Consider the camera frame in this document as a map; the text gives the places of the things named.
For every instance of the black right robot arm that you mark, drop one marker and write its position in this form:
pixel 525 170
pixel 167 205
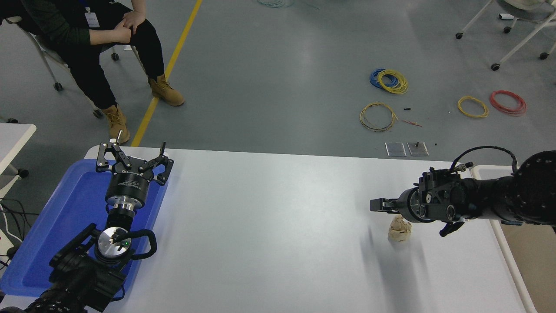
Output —
pixel 521 191

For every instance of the person's left hand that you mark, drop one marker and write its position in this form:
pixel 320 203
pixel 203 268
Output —
pixel 134 18

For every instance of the white frame chair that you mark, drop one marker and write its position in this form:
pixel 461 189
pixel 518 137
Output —
pixel 521 11

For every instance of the white badge card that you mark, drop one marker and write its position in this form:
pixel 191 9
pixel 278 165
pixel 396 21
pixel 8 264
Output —
pixel 91 18

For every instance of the white power strip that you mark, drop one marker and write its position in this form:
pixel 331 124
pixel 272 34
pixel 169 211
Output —
pixel 5 243

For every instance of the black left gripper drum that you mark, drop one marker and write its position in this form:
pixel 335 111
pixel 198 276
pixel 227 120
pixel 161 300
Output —
pixel 128 184

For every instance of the blue plastic tray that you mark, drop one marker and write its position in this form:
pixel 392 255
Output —
pixel 65 217

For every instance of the clear floor plate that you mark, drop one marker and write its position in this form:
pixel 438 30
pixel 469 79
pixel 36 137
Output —
pixel 418 150
pixel 395 149

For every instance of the person's right hand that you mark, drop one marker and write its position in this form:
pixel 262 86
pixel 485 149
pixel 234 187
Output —
pixel 122 34

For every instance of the person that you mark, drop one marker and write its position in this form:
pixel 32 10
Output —
pixel 87 65

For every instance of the tan paper ball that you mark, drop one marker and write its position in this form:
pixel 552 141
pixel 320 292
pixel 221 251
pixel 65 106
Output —
pixel 399 229

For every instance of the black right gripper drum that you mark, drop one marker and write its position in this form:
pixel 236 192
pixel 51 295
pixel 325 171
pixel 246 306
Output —
pixel 410 205

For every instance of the large pale bin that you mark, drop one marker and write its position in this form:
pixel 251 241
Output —
pixel 530 261

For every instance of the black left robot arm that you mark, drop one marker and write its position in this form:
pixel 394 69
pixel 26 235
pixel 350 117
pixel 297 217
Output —
pixel 78 278

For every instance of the grey chair with casters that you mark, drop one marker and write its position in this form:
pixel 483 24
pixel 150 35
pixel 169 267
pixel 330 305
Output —
pixel 47 48

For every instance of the person's right forearm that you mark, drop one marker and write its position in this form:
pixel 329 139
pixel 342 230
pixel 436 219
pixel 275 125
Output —
pixel 61 28

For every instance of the white side table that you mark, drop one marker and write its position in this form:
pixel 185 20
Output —
pixel 13 139

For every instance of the person's left forearm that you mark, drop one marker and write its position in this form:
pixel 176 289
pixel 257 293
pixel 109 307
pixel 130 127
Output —
pixel 138 5

